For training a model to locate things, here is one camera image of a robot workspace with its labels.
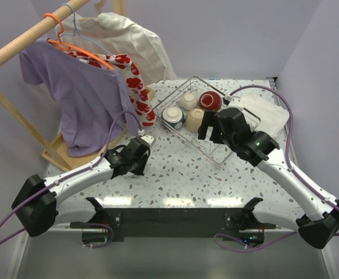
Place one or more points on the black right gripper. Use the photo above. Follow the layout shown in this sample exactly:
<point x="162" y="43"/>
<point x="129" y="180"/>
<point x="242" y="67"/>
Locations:
<point x="208" y="120"/>

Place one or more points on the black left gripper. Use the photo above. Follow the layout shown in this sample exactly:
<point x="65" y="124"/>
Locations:
<point x="142" y="158"/>

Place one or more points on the red bowl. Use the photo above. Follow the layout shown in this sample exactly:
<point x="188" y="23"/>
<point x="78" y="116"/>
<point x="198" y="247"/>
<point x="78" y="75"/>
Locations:
<point x="210" y="101"/>

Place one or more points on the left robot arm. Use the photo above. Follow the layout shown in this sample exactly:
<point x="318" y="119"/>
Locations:
<point x="43" y="203"/>

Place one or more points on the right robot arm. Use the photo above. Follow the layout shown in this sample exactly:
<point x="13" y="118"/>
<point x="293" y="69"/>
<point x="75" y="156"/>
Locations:
<point x="320" y="222"/>

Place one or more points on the wooden clothes rack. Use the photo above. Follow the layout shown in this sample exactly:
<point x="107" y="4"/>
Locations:
<point x="19" y="150"/>

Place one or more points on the cream floral bowl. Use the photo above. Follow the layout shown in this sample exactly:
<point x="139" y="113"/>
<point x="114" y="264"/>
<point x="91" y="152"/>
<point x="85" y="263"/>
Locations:
<point x="193" y="119"/>

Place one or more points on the small white bowl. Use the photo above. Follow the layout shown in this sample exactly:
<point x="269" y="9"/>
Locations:
<point x="188" y="101"/>

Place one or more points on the teal white dotted bowl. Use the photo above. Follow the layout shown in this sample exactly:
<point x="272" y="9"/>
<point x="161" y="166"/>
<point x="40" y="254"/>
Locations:
<point x="174" y="117"/>

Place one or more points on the white folded cloth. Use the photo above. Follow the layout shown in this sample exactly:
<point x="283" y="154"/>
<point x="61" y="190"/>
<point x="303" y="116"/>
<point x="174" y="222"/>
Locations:
<point x="264" y="116"/>

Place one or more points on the purple t-shirt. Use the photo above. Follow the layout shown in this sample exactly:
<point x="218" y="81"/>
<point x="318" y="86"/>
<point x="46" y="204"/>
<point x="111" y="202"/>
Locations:
<point x="95" y="103"/>

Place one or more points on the white shirt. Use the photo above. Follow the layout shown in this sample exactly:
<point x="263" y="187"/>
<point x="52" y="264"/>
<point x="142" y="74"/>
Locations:
<point x="120" y="35"/>

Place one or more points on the orange hanger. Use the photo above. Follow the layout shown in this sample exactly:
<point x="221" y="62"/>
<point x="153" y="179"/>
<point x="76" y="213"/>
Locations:
<point x="63" y="46"/>

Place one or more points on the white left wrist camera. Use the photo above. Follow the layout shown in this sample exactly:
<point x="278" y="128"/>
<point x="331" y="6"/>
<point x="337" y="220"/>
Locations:
<point x="149" y="139"/>

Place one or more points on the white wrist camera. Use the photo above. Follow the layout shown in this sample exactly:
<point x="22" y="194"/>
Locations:
<point x="233" y="102"/>
<point x="149" y="139"/>

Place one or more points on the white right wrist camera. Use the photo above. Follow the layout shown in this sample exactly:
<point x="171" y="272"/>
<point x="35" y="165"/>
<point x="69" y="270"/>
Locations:
<point x="233" y="102"/>

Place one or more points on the wire dish rack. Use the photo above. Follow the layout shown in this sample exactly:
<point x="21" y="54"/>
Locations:
<point x="169" y="94"/>

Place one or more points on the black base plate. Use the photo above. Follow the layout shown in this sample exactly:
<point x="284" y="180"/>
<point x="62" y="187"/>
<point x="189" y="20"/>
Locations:
<point x="119" y="224"/>

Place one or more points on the blue wire hanger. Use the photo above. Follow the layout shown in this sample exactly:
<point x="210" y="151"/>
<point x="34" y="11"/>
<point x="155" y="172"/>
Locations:
<point x="76" y="31"/>

